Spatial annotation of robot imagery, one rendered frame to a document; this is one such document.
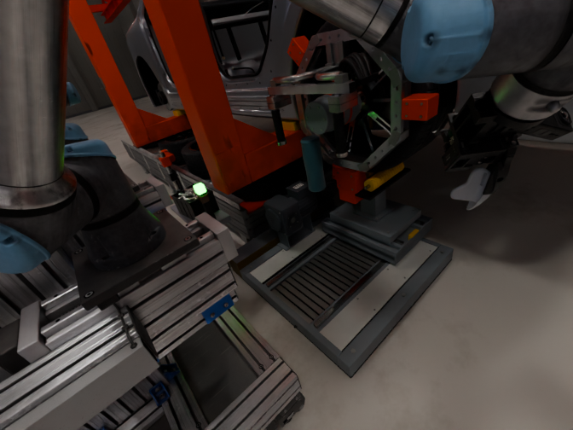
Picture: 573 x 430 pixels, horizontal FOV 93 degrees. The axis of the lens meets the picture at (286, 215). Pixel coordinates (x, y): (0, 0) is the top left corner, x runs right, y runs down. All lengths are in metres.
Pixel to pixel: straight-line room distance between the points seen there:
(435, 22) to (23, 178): 0.45
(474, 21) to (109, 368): 0.64
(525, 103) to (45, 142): 0.53
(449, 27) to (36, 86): 0.38
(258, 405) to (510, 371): 0.89
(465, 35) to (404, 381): 1.13
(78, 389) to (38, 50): 0.47
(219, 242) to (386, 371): 0.85
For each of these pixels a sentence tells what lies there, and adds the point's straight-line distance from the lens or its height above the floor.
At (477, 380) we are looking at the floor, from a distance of 1.31.
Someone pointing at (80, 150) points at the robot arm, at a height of 1.04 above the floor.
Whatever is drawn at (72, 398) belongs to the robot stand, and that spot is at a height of 0.73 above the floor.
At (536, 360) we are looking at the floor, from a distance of 1.42.
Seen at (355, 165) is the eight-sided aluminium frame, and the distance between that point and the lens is 1.27.
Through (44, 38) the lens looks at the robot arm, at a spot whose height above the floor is 1.17.
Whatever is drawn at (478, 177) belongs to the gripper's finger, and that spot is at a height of 0.88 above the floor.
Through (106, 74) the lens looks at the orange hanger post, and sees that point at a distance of 3.20.
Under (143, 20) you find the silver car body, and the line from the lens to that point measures 3.42.
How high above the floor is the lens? 1.12
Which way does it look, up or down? 32 degrees down
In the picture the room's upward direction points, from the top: 13 degrees counter-clockwise
